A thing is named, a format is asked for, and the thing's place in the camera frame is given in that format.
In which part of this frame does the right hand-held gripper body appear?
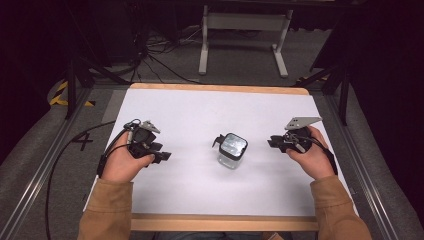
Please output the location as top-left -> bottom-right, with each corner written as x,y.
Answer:
280,116 -> 324,154

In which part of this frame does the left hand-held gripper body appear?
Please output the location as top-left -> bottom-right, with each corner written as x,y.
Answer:
123,118 -> 162,160

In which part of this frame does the person's right hand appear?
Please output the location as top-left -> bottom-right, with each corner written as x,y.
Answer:
285,125 -> 336,181

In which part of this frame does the person's left hand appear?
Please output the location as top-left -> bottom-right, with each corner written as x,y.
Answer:
101,131 -> 156,183

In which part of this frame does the glass jar with black lid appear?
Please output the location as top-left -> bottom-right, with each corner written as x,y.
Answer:
211,132 -> 250,170

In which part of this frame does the black tripod stand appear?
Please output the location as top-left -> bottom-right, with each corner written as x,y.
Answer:
63,31 -> 132,120
292,61 -> 352,127

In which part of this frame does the white table cover sheet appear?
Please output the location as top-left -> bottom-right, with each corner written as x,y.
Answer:
82,87 -> 360,218

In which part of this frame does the yellow black hazard tape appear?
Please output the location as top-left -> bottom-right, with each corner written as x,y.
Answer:
49,80 -> 97,108

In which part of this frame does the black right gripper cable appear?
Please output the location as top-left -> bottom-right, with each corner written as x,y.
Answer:
289,132 -> 339,177

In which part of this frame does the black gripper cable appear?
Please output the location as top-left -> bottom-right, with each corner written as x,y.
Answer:
289,132 -> 339,177
97,118 -> 143,178

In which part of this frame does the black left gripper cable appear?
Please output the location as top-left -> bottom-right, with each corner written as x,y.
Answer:
97,118 -> 143,178

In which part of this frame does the grey metal floor rail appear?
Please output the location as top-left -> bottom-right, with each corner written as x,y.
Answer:
323,94 -> 403,240
0,87 -> 95,240

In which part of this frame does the bundle of floor cables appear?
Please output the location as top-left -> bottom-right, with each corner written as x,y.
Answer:
131,24 -> 209,86

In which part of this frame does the long black floor cable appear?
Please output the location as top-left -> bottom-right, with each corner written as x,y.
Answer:
44,120 -> 117,240

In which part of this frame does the white metal stand frame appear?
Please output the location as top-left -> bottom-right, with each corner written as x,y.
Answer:
198,4 -> 295,80

